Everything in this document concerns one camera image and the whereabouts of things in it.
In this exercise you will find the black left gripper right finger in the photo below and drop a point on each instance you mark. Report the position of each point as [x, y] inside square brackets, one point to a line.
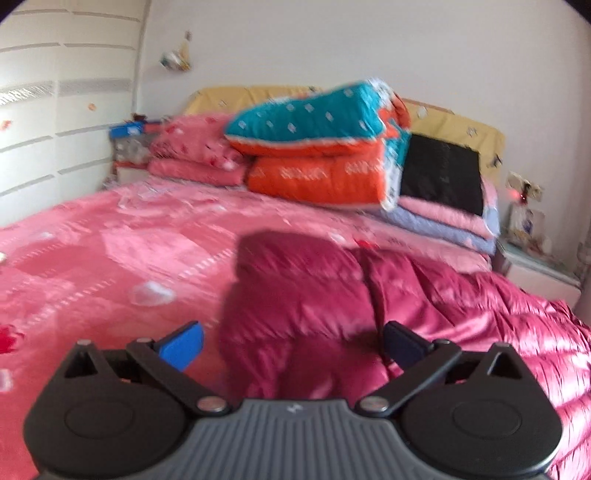
[442, 368]

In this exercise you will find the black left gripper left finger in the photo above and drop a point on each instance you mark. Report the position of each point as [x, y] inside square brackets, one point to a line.
[146, 376]

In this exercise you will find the magenta shiny down jacket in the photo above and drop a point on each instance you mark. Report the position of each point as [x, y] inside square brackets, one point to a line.
[304, 317]

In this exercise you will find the pink plush bed cover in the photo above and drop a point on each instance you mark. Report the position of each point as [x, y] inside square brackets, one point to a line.
[141, 260]

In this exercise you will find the pink lilac folded bedding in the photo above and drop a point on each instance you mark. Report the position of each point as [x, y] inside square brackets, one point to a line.
[475, 232]

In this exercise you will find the white bedside table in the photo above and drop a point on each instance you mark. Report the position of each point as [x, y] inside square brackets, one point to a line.
[547, 279]

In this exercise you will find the pink folded blanket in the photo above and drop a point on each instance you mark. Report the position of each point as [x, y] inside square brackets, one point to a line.
[194, 148]

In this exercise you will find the blue storage box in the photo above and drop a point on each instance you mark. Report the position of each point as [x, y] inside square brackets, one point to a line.
[130, 144]

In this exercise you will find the teal orange folded quilt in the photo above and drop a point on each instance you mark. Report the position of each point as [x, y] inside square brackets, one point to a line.
[366, 180]

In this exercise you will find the yellow headboard cover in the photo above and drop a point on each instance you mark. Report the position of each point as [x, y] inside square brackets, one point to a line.
[298, 120]

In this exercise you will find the white sliding wardrobe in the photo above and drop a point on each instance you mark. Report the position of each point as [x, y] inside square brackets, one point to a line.
[68, 73]

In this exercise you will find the photo frame on nightstand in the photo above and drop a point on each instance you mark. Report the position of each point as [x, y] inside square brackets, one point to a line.
[526, 228]

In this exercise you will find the wall socket with red light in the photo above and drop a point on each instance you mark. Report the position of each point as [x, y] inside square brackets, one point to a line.
[520, 189]

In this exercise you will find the wall hanging ornament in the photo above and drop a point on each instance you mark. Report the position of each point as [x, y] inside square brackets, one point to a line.
[178, 60]

